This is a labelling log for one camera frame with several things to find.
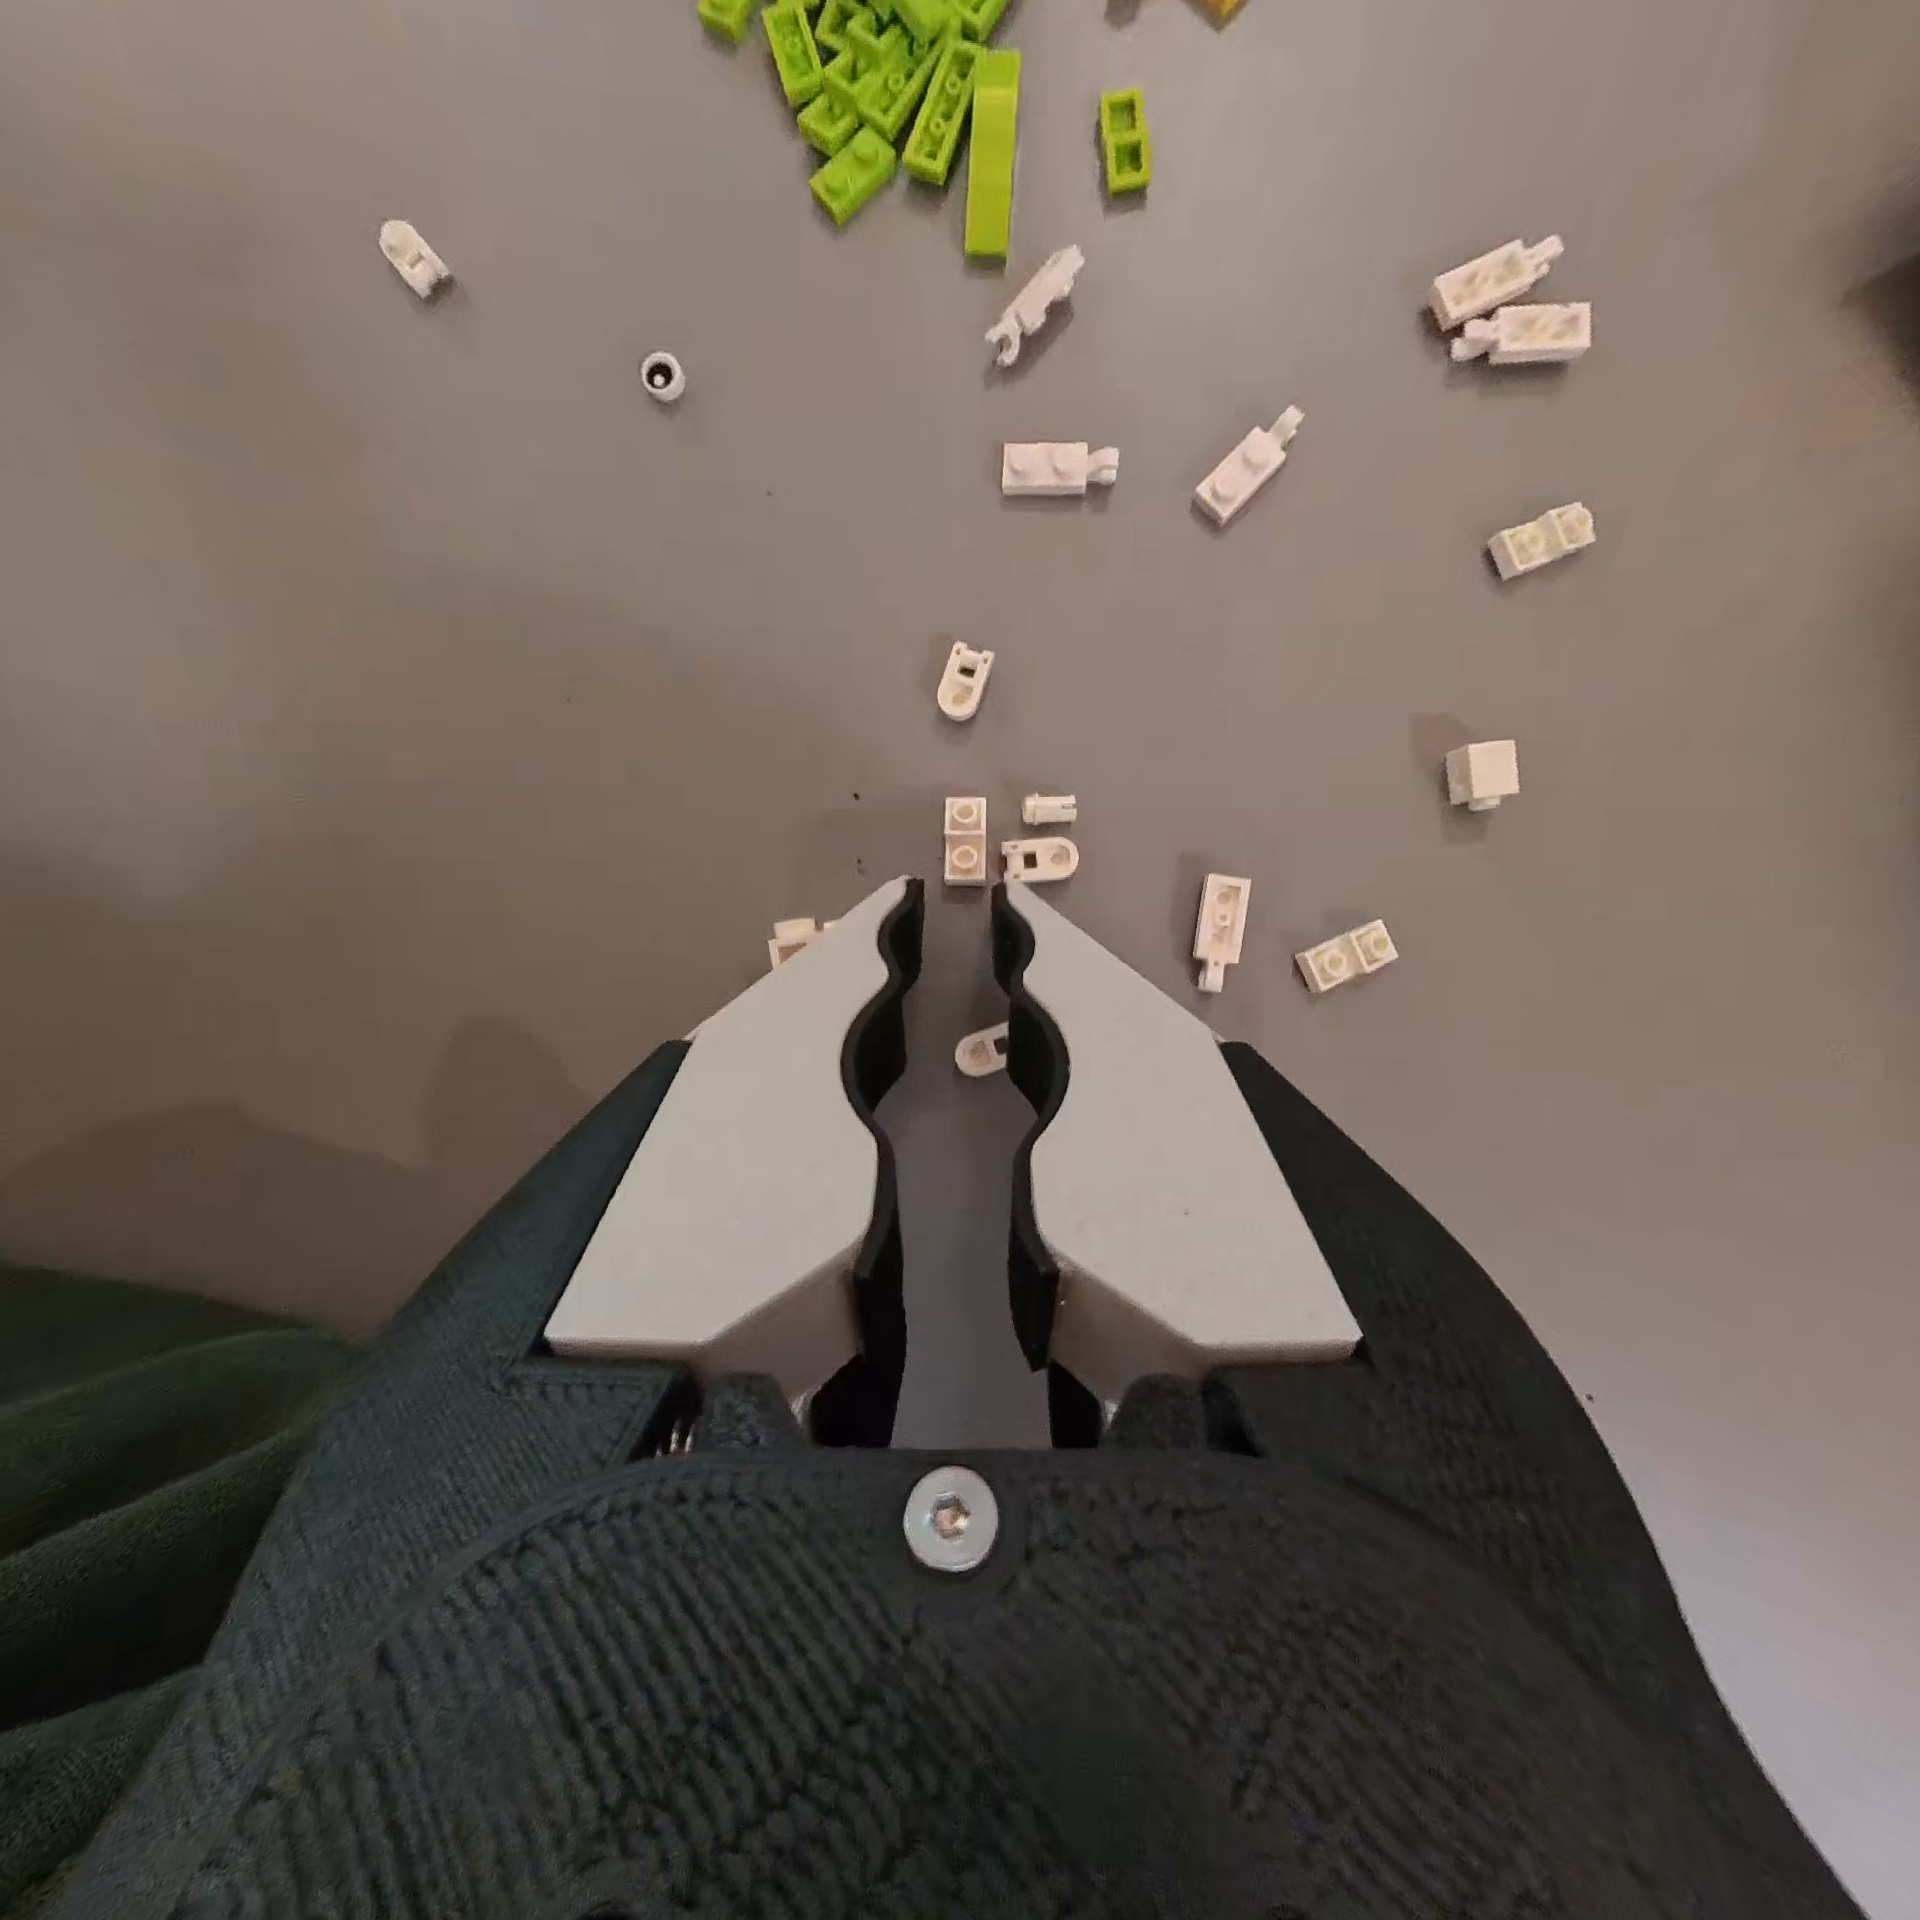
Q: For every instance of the pile of lime green lego pieces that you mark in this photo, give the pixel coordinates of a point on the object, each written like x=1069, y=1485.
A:
x=884, y=91

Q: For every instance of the white two-stud lego plate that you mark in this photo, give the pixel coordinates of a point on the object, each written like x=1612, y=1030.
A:
x=965, y=841

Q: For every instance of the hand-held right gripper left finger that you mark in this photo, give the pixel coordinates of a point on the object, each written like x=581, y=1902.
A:
x=720, y=1201

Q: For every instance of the person's dark green clothing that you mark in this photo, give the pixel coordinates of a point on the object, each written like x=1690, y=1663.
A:
x=134, y=1471

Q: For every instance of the scattered white lego pieces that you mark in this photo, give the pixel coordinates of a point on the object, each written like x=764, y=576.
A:
x=1051, y=468

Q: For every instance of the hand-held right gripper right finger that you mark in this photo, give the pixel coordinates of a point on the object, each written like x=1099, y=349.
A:
x=1184, y=1201

